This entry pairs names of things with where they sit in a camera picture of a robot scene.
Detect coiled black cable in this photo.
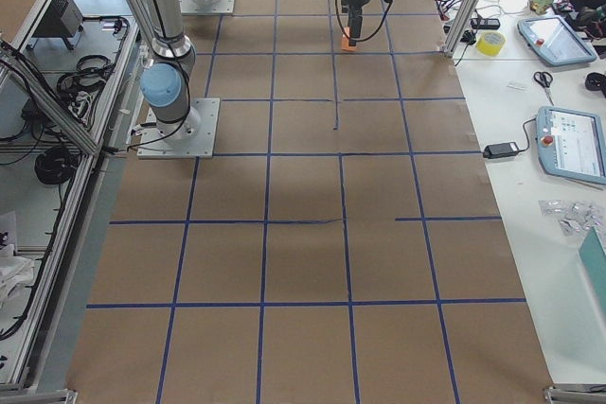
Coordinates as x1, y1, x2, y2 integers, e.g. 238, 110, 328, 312
34, 145, 78, 186

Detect grey control box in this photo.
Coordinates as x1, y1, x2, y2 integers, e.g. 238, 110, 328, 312
32, 0, 83, 50

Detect yellow tape roll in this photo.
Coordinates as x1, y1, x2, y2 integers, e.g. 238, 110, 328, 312
476, 30, 506, 57

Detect black power brick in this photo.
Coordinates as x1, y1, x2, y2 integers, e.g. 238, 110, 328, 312
482, 142, 521, 159

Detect black scissors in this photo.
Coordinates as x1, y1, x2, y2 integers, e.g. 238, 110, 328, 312
533, 71, 554, 106

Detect plastic bag of screws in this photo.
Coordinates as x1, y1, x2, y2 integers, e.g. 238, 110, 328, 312
538, 200, 605, 236

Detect teach pendant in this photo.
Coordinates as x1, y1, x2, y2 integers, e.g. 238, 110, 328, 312
536, 106, 605, 184
517, 16, 597, 66

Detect teal box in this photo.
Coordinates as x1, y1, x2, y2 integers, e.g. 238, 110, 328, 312
579, 228, 606, 310

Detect orange foam block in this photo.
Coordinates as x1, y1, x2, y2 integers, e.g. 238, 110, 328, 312
340, 34, 357, 52

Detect right teach pendant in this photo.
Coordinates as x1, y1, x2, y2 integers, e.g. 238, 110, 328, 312
536, 106, 605, 184

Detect left teach pendant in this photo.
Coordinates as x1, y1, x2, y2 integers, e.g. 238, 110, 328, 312
517, 16, 597, 66

